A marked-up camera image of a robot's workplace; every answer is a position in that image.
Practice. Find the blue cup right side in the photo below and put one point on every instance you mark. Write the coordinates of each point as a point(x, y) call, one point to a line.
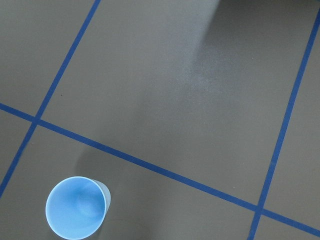
point(76, 207)

